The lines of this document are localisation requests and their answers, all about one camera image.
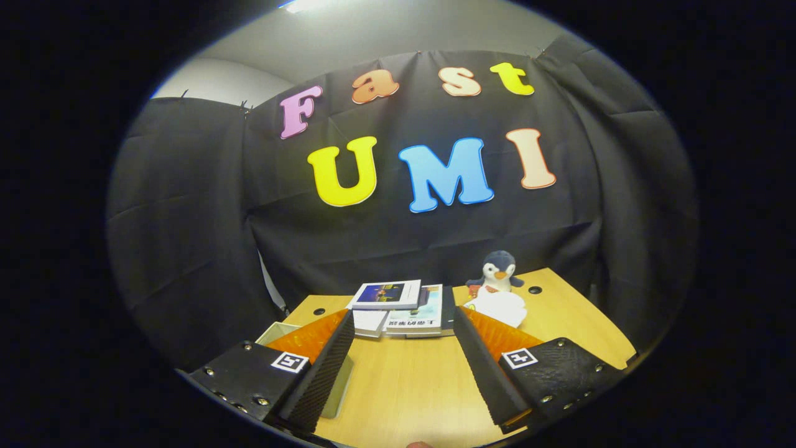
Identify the book with blue photo cover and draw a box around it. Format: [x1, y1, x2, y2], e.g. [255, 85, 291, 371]
[346, 279, 422, 310]

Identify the grey penguin plush toy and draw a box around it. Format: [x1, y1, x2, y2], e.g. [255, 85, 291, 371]
[466, 250, 524, 294]

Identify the plain white book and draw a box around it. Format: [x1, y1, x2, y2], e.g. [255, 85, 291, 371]
[353, 309, 389, 338]

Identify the beige fabric storage box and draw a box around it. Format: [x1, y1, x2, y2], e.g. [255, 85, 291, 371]
[256, 322, 355, 419]

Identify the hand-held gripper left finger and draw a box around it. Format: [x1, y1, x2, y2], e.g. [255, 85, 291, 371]
[187, 309, 356, 435]

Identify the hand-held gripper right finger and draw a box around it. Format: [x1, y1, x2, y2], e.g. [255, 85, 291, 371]
[453, 306, 624, 435]

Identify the large ceiling light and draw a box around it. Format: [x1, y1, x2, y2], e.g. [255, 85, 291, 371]
[279, 0, 330, 14]

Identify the white seal plush toy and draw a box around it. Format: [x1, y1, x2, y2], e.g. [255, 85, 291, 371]
[463, 289, 528, 329]

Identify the white and teal book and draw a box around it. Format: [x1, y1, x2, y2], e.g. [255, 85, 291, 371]
[382, 284, 443, 337]

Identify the black book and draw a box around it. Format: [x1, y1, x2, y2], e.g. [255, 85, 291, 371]
[407, 285, 458, 338]

